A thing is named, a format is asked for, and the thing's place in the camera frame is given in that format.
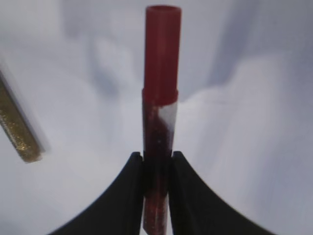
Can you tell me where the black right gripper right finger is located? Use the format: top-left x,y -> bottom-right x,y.
169,151 -> 271,235

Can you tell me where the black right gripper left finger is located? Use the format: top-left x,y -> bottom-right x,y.
51,152 -> 143,235

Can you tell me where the red glitter pen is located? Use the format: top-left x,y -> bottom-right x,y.
142,4 -> 181,235

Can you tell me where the gold glitter pen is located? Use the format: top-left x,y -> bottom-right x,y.
0,65 -> 45,163

